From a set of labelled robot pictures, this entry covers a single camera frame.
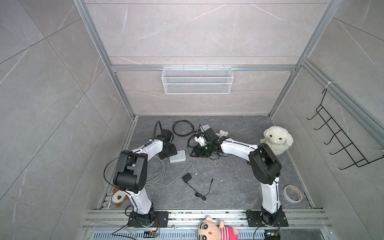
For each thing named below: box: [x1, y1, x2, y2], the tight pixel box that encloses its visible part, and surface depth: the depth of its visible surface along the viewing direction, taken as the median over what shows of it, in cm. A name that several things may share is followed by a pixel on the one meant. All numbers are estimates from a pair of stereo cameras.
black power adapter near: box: [182, 173, 214, 201], surface depth 87 cm
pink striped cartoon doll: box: [197, 216, 239, 240], surface depth 66 cm
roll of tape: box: [283, 184, 303, 203], surface depth 83 cm
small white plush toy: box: [215, 130, 229, 138], surface depth 107 cm
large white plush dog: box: [260, 126, 294, 156], surface depth 87 cm
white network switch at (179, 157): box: [169, 150, 186, 163], surface depth 96 cm
